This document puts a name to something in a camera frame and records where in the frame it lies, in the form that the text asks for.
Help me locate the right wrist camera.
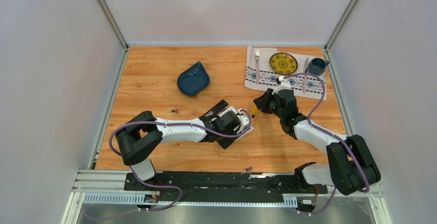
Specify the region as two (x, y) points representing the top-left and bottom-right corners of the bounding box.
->
(273, 76), (292, 94)

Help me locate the patterned white placemat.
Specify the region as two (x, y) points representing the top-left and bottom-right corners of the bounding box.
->
(245, 46), (323, 99)

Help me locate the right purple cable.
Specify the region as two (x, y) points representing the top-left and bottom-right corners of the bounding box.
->
(283, 73), (371, 216)

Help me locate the yellow patterned plate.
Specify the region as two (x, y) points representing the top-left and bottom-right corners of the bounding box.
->
(269, 53), (298, 75)

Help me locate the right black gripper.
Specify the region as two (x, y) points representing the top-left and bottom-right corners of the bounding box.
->
(254, 88), (284, 120)

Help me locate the silver knife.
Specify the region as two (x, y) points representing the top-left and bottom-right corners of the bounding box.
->
(302, 58), (309, 93)

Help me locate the dark blue mug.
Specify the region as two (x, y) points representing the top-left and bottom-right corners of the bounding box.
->
(306, 58), (330, 76)

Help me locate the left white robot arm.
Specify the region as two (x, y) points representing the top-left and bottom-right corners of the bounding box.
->
(109, 107), (253, 191)

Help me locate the blue leaf-shaped dish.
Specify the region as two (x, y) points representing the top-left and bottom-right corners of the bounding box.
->
(177, 61), (210, 97)

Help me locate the yellow handled screwdriver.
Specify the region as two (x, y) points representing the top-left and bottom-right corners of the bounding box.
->
(251, 106), (258, 118)

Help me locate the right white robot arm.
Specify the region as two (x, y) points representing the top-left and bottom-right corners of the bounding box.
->
(254, 89), (381, 196)

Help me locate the silver fork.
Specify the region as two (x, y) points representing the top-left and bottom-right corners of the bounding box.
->
(254, 49), (260, 84)

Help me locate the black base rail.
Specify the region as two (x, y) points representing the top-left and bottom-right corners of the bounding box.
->
(124, 171), (328, 203)

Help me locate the white remote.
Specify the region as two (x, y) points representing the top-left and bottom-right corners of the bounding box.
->
(218, 106), (244, 117)
(234, 125), (254, 142)

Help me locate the purple cable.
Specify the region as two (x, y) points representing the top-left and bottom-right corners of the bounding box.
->
(283, 73), (371, 216)
(83, 109), (253, 220)

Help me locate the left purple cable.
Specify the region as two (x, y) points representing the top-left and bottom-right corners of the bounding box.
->
(83, 109), (253, 220)

